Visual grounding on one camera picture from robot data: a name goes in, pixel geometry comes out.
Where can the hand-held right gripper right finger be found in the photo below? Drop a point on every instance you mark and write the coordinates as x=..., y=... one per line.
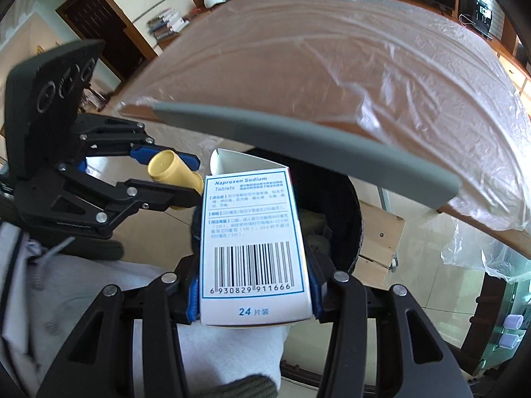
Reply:
x=317, y=294

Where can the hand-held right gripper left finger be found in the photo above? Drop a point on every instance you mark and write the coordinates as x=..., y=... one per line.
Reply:
x=193, y=294

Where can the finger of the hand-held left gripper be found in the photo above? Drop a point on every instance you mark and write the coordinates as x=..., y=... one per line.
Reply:
x=157, y=197
x=139, y=153

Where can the yellow plastic cup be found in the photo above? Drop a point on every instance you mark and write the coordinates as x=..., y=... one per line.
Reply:
x=170, y=168

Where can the white and blue medicine box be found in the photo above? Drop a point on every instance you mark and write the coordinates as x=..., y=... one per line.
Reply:
x=253, y=236

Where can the white cloth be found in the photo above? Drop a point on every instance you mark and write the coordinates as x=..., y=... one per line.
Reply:
x=232, y=348

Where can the olive knitted cloth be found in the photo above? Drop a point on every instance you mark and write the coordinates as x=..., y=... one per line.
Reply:
x=249, y=387

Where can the dark wooden door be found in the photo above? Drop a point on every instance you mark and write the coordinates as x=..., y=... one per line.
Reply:
x=108, y=33

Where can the person's grey hoodie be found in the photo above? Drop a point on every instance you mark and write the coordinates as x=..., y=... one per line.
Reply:
x=62, y=290

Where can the stack of books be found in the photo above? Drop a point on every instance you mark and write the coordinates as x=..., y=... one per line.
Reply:
x=168, y=25

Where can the grey foam edge strip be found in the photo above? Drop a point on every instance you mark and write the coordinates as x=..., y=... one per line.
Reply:
x=332, y=145

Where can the black coffee machine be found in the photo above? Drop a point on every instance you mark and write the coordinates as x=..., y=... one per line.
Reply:
x=477, y=12

